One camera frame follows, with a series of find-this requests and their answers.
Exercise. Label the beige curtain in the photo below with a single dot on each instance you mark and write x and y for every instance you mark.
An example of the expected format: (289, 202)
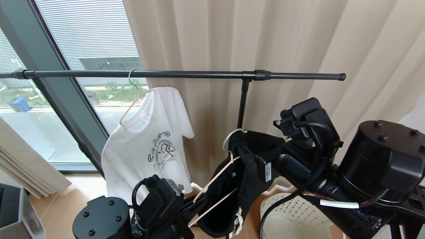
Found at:
(298, 39)
(26, 166)

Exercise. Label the white printed t-shirt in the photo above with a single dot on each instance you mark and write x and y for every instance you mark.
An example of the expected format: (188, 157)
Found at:
(132, 159)

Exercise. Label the white laundry basket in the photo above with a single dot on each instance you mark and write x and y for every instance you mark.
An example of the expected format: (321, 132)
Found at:
(298, 215)

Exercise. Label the black clothes rack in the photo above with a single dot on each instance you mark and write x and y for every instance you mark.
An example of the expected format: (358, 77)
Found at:
(199, 74)

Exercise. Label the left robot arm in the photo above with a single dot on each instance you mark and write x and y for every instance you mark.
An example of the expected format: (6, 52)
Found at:
(99, 219)

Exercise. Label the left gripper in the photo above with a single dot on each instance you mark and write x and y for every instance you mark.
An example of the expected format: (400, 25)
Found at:
(172, 232)

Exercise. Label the window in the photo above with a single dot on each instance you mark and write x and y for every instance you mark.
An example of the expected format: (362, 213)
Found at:
(93, 33)

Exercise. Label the pink clothes hanger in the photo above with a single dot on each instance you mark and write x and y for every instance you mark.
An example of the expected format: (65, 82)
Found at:
(215, 177)
(132, 104)

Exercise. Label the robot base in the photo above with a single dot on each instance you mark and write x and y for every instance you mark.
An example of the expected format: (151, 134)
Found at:
(16, 215)

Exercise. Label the black garment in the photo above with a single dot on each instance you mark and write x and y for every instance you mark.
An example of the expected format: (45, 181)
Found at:
(252, 192)

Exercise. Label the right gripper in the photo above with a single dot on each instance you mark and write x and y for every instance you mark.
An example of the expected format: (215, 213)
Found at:
(292, 169)

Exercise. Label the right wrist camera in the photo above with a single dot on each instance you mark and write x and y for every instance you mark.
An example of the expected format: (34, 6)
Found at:
(308, 119)

